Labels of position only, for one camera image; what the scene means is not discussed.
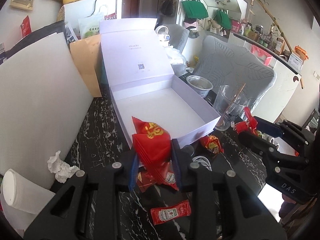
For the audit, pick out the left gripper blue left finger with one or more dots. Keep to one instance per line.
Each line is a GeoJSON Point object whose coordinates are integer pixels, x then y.
{"type": "Point", "coordinates": [133, 173]}

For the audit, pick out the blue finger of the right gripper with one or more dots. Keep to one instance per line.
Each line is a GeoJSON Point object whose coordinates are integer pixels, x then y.
{"type": "Point", "coordinates": [256, 144]}
{"type": "Point", "coordinates": [268, 128]}

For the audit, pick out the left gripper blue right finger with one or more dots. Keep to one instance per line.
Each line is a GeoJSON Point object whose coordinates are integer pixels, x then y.
{"type": "Point", "coordinates": [175, 150]}

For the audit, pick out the red plastic propeller fan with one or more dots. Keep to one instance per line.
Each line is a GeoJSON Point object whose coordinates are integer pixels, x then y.
{"type": "Point", "coordinates": [250, 125]}

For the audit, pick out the dark red tea packet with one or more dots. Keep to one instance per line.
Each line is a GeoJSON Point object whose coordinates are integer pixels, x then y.
{"type": "Point", "coordinates": [145, 180]}

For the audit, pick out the red triangular candy pouch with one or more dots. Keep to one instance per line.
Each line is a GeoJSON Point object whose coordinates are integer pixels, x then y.
{"type": "Point", "coordinates": [152, 143]}

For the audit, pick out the ketchup packet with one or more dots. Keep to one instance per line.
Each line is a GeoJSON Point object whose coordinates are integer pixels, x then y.
{"type": "Point", "coordinates": [168, 176]}
{"type": "Point", "coordinates": [162, 215]}

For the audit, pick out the red orange snack packet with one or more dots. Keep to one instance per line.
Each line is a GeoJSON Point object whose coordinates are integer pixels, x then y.
{"type": "Point", "coordinates": [212, 144]}

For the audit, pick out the copper spoon in cup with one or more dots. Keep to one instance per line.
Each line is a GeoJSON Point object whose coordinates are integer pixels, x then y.
{"type": "Point", "coordinates": [233, 99]}

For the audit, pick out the clear glass cup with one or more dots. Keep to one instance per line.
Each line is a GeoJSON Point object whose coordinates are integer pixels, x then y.
{"type": "Point", "coordinates": [231, 107]}

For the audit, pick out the small steel bowl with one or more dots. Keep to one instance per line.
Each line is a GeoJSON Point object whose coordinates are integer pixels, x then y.
{"type": "Point", "coordinates": [201, 85]}

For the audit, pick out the crumpled white tissue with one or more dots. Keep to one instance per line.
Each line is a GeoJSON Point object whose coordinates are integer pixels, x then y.
{"type": "Point", "coordinates": [60, 168]}

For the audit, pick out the white open gift box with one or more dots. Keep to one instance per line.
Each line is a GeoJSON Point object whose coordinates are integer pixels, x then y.
{"type": "Point", "coordinates": [143, 84]}

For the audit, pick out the grey leaf pattern chair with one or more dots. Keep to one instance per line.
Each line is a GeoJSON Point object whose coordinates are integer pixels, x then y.
{"type": "Point", "coordinates": [224, 63]}

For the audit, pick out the clear plastic bag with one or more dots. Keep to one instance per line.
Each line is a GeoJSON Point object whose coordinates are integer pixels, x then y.
{"type": "Point", "coordinates": [177, 61]}

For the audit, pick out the white foam board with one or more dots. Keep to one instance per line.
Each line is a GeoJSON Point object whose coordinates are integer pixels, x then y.
{"type": "Point", "coordinates": [44, 101]}

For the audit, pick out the white small kettle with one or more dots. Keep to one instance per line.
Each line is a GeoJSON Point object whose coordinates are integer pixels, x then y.
{"type": "Point", "coordinates": [162, 32]}

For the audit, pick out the white paper towel roll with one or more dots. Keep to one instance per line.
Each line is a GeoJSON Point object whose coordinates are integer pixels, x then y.
{"type": "Point", "coordinates": [22, 199]}

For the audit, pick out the brown paper envelope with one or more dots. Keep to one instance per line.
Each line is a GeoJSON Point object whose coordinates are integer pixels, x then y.
{"type": "Point", "coordinates": [87, 57]}

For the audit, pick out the green tote bag left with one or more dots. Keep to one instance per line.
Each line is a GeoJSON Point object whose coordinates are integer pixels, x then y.
{"type": "Point", "coordinates": [194, 9]}

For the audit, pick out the dark hanging handbag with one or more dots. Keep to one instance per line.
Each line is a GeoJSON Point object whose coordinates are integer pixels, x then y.
{"type": "Point", "coordinates": [167, 7]}

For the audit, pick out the green snack bag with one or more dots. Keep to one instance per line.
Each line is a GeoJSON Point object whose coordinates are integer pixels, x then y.
{"type": "Point", "coordinates": [89, 26]}

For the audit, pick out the brown entrance door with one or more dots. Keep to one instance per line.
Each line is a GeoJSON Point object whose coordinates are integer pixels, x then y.
{"type": "Point", "coordinates": [130, 8]}

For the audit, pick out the white mini fridge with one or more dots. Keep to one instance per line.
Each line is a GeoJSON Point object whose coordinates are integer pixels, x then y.
{"type": "Point", "coordinates": [85, 8]}

